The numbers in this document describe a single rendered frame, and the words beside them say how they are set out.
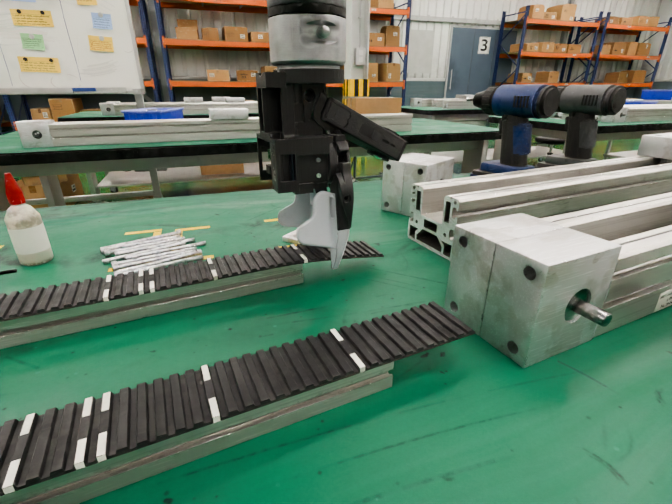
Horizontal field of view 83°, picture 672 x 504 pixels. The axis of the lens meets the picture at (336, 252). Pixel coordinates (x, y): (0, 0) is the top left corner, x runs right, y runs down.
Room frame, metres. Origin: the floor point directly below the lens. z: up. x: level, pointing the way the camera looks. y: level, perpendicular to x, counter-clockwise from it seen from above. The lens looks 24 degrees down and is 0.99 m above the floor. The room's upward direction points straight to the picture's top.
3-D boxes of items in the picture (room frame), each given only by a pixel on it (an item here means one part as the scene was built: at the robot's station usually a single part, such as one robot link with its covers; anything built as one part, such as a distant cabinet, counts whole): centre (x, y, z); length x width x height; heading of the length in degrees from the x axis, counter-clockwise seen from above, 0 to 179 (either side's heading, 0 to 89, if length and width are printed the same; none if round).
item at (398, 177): (0.69, -0.16, 0.83); 0.11 x 0.10 x 0.10; 48
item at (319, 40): (0.42, 0.03, 1.03); 0.08 x 0.08 x 0.05
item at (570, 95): (0.91, -0.53, 0.89); 0.20 x 0.08 x 0.22; 28
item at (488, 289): (0.30, -0.18, 0.83); 0.12 x 0.09 x 0.10; 26
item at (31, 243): (0.46, 0.40, 0.84); 0.04 x 0.04 x 0.12
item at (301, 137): (0.42, 0.03, 0.95); 0.09 x 0.08 x 0.12; 115
